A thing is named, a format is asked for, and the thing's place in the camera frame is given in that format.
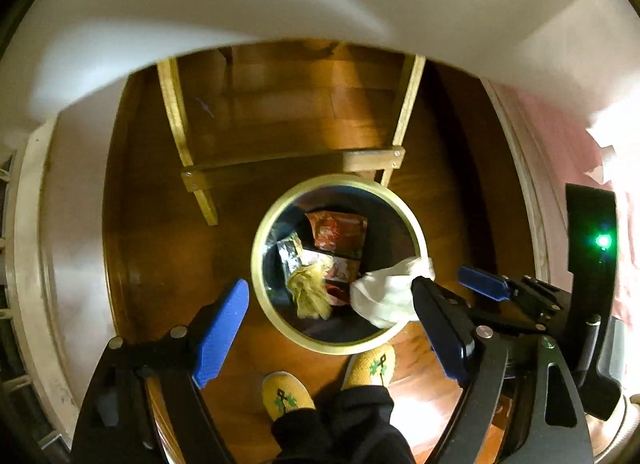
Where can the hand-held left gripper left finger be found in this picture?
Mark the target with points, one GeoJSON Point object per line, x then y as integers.
{"type": "Point", "coordinates": [220, 334]}

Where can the white tissue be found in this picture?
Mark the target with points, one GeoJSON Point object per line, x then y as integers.
{"type": "Point", "coordinates": [385, 294]}

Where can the orange snack bag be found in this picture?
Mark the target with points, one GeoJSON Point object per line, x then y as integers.
{"type": "Point", "coordinates": [335, 234]}

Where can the wooden table frame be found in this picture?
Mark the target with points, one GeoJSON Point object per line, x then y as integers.
{"type": "Point", "coordinates": [280, 164]}

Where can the yellow paper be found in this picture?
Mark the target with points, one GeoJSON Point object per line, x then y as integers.
{"type": "Point", "coordinates": [310, 294]}

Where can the pink blanket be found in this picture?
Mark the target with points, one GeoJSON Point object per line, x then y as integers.
{"type": "Point", "coordinates": [555, 144]}

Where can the yellow knitted slipper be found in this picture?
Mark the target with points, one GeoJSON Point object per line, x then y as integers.
{"type": "Point", "coordinates": [287, 394]}
{"type": "Point", "coordinates": [370, 366]}

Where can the red white small carton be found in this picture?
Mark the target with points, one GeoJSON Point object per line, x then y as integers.
{"type": "Point", "coordinates": [342, 269]}

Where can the blue bin with yellow rim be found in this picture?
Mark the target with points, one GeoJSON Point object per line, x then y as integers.
{"type": "Point", "coordinates": [325, 333]}

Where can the silver foil wrapper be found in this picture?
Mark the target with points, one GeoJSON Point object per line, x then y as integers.
{"type": "Point", "coordinates": [290, 259]}

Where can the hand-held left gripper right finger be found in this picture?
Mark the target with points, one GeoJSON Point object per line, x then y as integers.
{"type": "Point", "coordinates": [450, 359]}

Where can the person's black trouser leg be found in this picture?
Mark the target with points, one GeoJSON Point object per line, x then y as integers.
{"type": "Point", "coordinates": [370, 424]}
{"type": "Point", "coordinates": [300, 439]}

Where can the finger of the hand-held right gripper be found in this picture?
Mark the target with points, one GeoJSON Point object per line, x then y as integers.
{"type": "Point", "coordinates": [482, 284]}
{"type": "Point", "coordinates": [510, 319]}

